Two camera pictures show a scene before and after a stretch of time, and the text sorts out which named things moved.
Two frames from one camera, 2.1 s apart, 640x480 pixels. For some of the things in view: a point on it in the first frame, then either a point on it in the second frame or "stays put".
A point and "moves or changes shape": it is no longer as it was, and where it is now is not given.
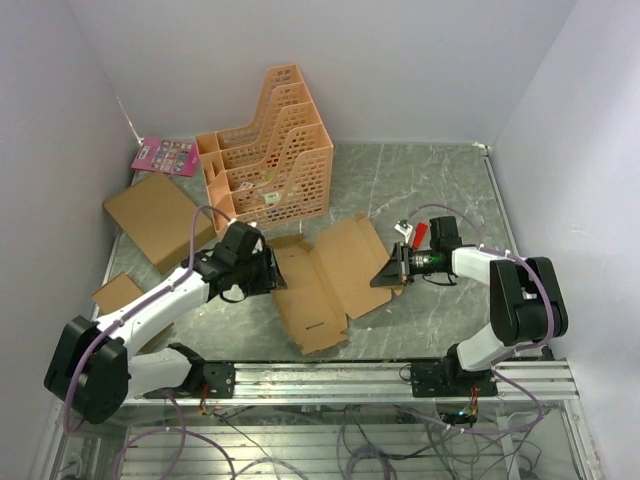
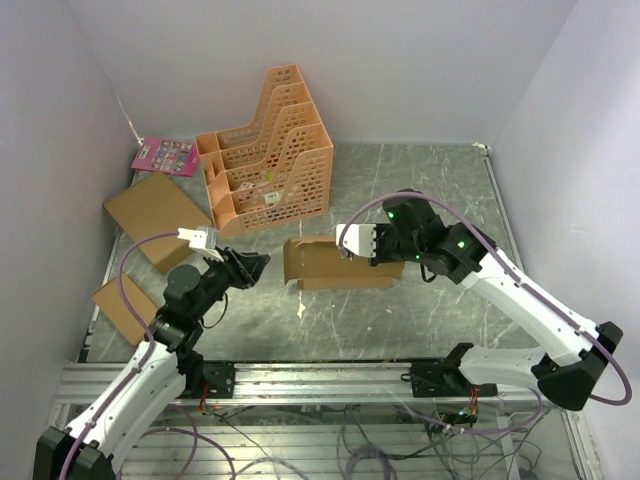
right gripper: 392,272 → 380,257
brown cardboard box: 329,281 moves or changes shape
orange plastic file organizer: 278,171 stays put
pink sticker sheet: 172,156 stays put
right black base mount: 449,379 stays put
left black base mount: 220,377 stays put
